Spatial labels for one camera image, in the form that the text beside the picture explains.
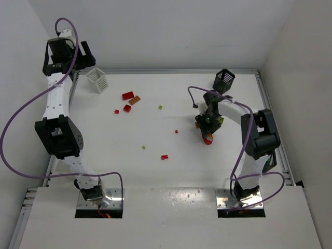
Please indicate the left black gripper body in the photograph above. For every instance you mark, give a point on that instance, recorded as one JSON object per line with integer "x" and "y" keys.
{"x": 84, "y": 55}

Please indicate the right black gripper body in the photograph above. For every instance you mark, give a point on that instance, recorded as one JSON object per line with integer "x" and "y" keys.
{"x": 209, "y": 128}

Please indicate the red flower lego brick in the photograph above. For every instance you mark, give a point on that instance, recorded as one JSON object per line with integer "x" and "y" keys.
{"x": 208, "y": 139}

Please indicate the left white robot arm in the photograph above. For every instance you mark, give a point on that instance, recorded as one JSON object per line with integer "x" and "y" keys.
{"x": 56, "y": 130}

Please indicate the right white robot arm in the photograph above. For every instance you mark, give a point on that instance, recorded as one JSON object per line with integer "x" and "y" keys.
{"x": 260, "y": 138}

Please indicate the white slotted bin back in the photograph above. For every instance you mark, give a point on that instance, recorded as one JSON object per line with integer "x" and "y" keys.
{"x": 97, "y": 80}

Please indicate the white slotted bin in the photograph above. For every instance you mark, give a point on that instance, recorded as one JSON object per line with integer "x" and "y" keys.
{"x": 97, "y": 80}
{"x": 61, "y": 167}

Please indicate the black slotted bin back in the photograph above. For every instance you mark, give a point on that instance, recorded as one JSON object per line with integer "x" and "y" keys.
{"x": 223, "y": 81}

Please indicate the black slotted bin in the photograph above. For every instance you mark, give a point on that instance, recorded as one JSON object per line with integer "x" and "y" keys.
{"x": 223, "y": 81}
{"x": 270, "y": 163}

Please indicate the large red lego brick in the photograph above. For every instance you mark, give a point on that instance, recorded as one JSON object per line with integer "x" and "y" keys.
{"x": 128, "y": 95}

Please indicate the small red square lego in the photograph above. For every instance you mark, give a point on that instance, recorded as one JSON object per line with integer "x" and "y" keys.
{"x": 127, "y": 108}

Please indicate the orange lego plate left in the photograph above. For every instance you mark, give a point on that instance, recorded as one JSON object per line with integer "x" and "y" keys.
{"x": 134, "y": 100}

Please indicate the black slotted bin right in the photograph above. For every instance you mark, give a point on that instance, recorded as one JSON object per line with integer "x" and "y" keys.
{"x": 270, "y": 163}

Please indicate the white slotted bin left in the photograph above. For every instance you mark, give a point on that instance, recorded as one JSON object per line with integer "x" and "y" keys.
{"x": 61, "y": 167}

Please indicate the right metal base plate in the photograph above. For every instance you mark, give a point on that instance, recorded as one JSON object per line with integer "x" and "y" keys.
{"x": 225, "y": 201}

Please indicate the metal base plate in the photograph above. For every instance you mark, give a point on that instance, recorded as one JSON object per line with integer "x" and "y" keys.
{"x": 225, "y": 201}
{"x": 111, "y": 201}

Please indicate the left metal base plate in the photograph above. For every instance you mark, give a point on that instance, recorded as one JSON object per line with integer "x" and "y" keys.
{"x": 111, "y": 201}

